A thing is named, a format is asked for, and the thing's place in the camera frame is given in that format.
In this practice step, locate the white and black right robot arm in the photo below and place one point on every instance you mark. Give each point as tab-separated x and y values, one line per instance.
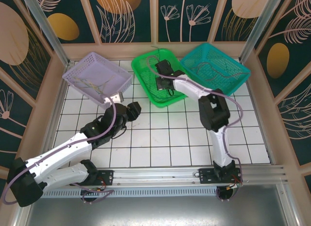
184	88

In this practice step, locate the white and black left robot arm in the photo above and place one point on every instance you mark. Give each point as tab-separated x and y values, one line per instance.
60	153

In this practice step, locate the green plastic basket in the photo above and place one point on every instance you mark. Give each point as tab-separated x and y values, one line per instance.
143	73

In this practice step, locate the lilac plastic basket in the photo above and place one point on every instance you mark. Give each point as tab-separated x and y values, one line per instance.
97	70

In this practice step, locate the teal plastic basket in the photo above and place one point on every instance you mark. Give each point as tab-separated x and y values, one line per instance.
226	63

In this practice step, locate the grey metal sheet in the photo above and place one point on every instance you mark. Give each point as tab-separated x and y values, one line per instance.
155	211

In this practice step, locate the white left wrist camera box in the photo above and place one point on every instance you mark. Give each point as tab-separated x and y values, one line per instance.
117	97

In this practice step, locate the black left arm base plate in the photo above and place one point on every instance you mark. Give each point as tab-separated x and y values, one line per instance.
107	177

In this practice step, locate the aluminium mounting rail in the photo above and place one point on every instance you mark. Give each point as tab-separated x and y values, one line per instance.
155	175

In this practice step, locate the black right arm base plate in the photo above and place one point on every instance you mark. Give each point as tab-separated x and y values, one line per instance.
206	177

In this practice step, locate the aluminium frame post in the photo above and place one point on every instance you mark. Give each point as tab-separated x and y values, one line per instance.
47	29
259	29

